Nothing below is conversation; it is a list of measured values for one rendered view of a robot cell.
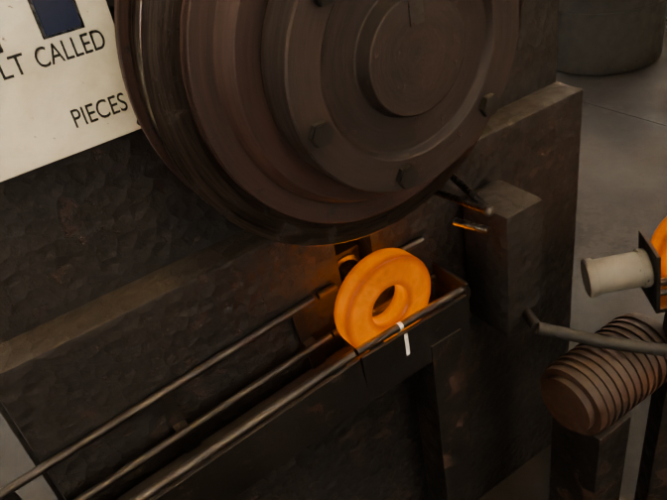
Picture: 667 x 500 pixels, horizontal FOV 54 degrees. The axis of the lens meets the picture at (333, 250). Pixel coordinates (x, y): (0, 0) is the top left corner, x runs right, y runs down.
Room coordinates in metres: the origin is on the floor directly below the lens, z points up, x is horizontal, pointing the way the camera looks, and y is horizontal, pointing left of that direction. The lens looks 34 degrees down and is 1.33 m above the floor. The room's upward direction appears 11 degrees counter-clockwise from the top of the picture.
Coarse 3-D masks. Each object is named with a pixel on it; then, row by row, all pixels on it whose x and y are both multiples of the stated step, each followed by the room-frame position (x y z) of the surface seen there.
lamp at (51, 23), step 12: (36, 0) 0.67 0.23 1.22; (48, 0) 0.67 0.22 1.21; (60, 0) 0.68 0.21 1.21; (36, 12) 0.67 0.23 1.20; (48, 12) 0.67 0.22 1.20; (60, 12) 0.68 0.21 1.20; (72, 12) 0.68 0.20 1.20; (48, 24) 0.67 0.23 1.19; (60, 24) 0.67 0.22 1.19; (72, 24) 0.68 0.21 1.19
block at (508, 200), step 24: (480, 192) 0.84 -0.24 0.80; (504, 192) 0.83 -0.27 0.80; (528, 192) 0.82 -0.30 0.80; (480, 216) 0.81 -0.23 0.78; (504, 216) 0.77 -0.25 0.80; (528, 216) 0.78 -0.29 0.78; (480, 240) 0.81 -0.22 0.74; (504, 240) 0.77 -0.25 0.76; (528, 240) 0.78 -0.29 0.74; (480, 264) 0.81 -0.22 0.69; (504, 264) 0.77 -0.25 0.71; (528, 264) 0.78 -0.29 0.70; (480, 288) 0.82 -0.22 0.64; (504, 288) 0.77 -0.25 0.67; (528, 288) 0.78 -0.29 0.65; (480, 312) 0.82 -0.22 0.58; (504, 312) 0.77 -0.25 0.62
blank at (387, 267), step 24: (360, 264) 0.71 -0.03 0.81; (384, 264) 0.70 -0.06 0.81; (408, 264) 0.72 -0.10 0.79; (360, 288) 0.68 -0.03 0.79; (384, 288) 0.70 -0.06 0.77; (408, 288) 0.72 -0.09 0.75; (336, 312) 0.68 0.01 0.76; (360, 312) 0.68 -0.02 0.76; (384, 312) 0.73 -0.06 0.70; (408, 312) 0.71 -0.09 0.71; (360, 336) 0.67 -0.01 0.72
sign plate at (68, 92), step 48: (0, 0) 0.66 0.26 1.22; (96, 0) 0.70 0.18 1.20; (0, 48) 0.65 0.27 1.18; (48, 48) 0.67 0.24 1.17; (96, 48) 0.69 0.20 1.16; (0, 96) 0.64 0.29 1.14; (48, 96) 0.66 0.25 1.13; (96, 96) 0.68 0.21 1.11; (0, 144) 0.64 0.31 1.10; (48, 144) 0.65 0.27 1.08; (96, 144) 0.68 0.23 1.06
